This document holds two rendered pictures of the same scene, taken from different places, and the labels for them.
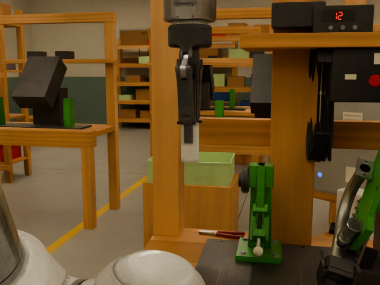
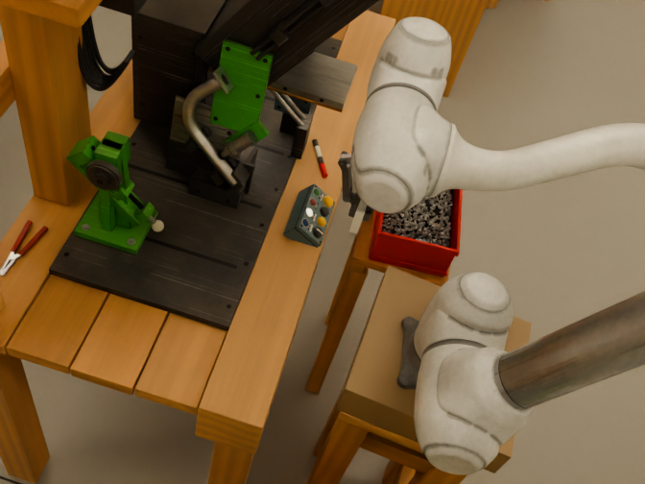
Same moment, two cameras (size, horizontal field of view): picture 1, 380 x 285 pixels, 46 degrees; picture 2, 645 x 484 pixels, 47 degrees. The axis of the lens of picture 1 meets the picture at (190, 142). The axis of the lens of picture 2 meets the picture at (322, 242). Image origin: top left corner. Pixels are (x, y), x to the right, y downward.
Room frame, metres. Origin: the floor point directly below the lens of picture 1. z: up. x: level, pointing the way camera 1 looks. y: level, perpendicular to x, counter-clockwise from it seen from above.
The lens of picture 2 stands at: (0.99, 0.85, 2.31)
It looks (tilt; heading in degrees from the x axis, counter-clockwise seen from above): 51 degrees down; 260
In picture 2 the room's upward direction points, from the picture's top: 17 degrees clockwise
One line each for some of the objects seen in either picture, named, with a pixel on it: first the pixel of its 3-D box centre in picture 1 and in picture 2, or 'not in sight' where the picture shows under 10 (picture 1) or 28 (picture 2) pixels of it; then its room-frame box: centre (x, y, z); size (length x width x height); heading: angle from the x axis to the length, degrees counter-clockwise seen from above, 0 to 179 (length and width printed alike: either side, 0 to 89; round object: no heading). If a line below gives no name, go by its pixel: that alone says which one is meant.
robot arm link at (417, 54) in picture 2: not in sight; (409, 76); (0.79, 0.01, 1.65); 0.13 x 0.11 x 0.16; 81
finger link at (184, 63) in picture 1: (185, 61); not in sight; (0.75, 0.01, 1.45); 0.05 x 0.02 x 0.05; 169
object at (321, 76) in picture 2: not in sight; (275, 65); (0.98, -0.62, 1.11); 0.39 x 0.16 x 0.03; 169
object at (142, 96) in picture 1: (173, 82); not in sight; (10.97, 0.39, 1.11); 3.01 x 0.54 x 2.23; 77
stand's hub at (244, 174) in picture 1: (244, 180); (103, 177); (1.29, -0.16, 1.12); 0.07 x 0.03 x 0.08; 169
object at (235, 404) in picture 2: not in sight; (316, 184); (0.81, -0.50, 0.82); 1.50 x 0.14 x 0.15; 79
